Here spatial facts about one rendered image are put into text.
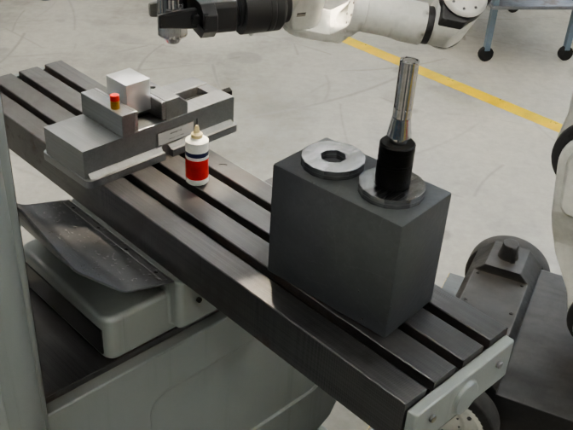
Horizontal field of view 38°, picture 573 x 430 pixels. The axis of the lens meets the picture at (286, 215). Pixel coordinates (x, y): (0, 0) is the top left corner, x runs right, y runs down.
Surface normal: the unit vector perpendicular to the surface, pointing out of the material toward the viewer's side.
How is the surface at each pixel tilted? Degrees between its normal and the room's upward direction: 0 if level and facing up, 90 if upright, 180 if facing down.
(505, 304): 0
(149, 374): 90
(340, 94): 0
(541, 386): 0
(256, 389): 90
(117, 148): 90
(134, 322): 90
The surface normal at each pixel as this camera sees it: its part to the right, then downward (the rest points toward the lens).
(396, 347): 0.05, -0.84
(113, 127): -0.70, 0.36
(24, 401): 0.82, 0.33
